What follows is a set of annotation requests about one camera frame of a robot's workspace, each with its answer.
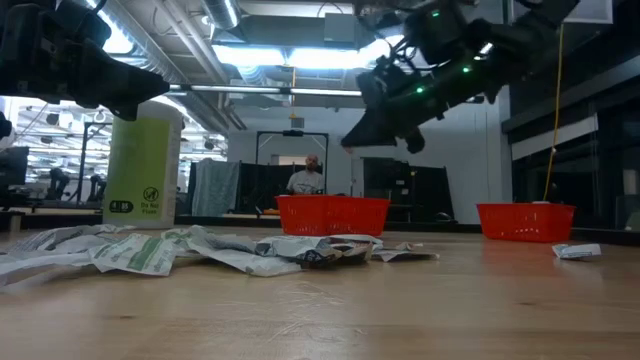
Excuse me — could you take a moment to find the long tube light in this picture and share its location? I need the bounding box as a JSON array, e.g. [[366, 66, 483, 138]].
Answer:
[[169, 83, 362, 97]]

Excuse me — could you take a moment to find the person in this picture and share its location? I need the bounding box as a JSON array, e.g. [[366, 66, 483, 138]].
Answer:
[[286, 153, 327, 196]]

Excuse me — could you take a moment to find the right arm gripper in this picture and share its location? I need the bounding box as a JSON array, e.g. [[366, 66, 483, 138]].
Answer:
[[341, 57, 454, 154]]

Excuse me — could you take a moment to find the black monitor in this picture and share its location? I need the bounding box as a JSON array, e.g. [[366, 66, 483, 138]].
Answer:
[[0, 145, 30, 190]]

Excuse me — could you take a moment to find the red plastic slotted basket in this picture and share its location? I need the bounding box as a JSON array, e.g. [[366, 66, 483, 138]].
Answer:
[[274, 194, 391, 237], [476, 202, 577, 244]]

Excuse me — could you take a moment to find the silver air duct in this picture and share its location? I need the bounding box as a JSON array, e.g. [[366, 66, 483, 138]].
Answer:
[[202, 0, 241, 30]]

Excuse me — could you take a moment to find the bright ceiling light panel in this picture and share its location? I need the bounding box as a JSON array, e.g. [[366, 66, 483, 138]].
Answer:
[[212, 37, 401, 70]]

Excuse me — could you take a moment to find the black gantry frame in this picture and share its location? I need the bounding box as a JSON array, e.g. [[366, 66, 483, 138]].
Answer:
[[254, 129, 330, 217]]

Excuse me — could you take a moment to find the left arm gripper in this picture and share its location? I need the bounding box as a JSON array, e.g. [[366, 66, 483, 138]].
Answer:
[[0, 2, 171, 121]]

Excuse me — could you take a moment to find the grey hanging cloth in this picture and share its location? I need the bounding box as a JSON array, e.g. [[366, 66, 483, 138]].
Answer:
[[191, 158, 241, 218]]

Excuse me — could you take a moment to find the black partition panel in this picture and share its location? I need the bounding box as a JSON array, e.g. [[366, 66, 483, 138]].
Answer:
[[238, 162, 289, 214]]

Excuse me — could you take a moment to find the green white wipes canister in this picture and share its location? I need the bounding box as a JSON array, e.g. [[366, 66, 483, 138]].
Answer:
[[102, 99, 184, 230]]

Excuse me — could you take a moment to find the black cabinet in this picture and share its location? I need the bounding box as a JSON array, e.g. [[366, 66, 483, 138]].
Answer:
[[362, 157, 456, 224]]

